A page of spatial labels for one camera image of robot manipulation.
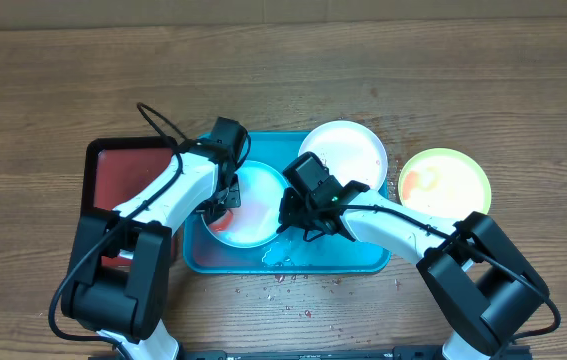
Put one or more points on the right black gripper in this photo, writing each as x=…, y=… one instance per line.
x=295, y=219

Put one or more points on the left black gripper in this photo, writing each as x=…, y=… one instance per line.
x=232, y=199

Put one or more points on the green and orange sponge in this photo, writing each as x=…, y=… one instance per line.
x=222, y=223

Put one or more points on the light blue rimmed plate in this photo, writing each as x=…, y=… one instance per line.
x=255, y=222

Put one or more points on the white plate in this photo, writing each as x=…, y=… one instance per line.
x=350, y=151

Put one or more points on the yellow-green rimmed plate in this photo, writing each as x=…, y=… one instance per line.
x=445, y=183

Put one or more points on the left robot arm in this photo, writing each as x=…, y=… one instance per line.
x=116, y=285

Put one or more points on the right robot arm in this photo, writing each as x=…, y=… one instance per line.
x=483, y=285

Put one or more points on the teal plastic tray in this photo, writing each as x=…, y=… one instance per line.
x=285, y=254

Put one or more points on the red and black tray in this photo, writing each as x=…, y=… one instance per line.
x=117, y=169

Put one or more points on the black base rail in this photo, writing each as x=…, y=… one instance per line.
x=418, y=352

